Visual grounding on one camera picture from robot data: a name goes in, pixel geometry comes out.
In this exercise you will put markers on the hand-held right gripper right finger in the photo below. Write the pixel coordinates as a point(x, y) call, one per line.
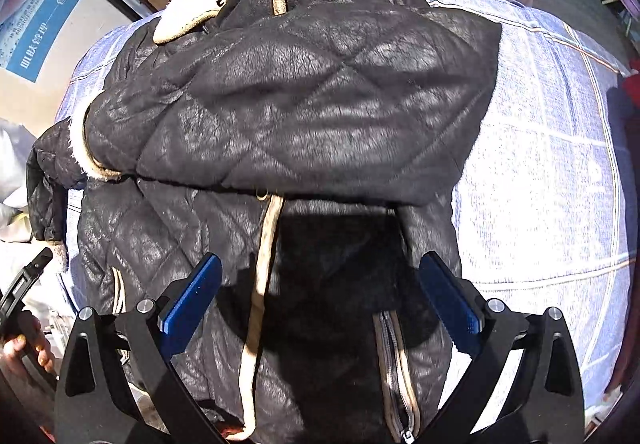
point(450, 304)

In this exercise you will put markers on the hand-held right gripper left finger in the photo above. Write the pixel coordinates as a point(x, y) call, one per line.
point(192, 299)

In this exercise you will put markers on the black quilted fur-lined jacket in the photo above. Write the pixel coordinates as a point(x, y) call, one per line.
point(300, 98)

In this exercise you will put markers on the person's left hand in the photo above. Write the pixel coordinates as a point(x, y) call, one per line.
point(15, 349)

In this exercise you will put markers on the blue plaid bed sheet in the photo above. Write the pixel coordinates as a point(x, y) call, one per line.
point(540, 148)

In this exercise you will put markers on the wall poster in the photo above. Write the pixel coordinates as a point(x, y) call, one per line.
point(35, 38)

